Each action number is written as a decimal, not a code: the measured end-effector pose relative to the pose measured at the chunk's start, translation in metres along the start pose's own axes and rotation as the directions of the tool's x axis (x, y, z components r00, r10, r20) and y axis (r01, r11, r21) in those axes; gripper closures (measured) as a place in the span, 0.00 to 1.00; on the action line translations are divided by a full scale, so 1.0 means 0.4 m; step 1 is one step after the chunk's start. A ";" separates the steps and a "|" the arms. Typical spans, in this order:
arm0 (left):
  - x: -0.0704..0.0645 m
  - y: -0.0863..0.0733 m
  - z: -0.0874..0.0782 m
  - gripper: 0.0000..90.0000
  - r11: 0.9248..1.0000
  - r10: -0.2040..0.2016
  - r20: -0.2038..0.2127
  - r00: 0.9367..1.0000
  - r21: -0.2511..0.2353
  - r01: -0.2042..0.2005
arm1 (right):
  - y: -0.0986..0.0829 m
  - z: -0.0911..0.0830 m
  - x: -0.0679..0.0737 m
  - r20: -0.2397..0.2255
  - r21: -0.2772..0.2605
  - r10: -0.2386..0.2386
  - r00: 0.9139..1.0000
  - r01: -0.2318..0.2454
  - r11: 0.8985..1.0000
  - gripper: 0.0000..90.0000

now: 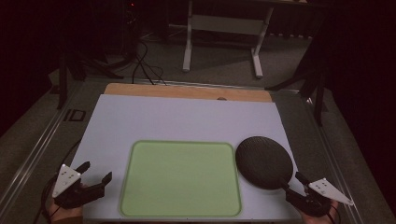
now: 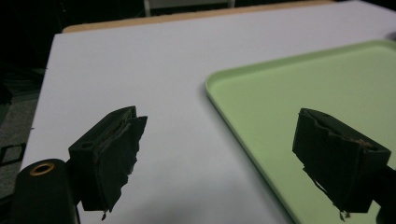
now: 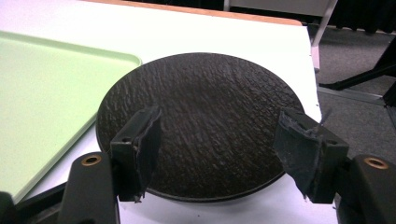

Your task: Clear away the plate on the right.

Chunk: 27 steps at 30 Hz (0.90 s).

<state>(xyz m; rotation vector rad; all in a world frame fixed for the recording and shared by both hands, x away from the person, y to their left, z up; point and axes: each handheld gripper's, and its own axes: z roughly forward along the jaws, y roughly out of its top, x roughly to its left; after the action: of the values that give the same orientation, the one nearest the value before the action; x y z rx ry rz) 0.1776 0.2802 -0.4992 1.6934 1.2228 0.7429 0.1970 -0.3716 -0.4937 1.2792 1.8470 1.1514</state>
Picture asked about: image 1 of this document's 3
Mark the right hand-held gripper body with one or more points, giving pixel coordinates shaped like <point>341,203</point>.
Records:
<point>317,194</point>

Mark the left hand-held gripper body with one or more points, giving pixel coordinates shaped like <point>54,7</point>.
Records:
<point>72,189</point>

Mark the round black mesh mat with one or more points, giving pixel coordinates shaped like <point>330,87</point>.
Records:
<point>264,162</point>

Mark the person's right hand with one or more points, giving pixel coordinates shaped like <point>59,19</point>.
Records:
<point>322,216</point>

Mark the person's left hand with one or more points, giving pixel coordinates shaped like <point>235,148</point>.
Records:
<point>63,212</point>

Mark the green rectangular tray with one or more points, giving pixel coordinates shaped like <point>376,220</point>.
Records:
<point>180,179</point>

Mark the white table cover sheet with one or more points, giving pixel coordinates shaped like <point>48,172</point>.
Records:
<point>193,121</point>

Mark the black tripod stand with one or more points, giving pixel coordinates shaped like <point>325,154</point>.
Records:
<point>82,59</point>
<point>314,74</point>

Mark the black floor bracket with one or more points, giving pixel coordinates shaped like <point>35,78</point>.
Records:
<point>74,115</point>

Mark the white metal desk frame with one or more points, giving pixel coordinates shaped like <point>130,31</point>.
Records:
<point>227,34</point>

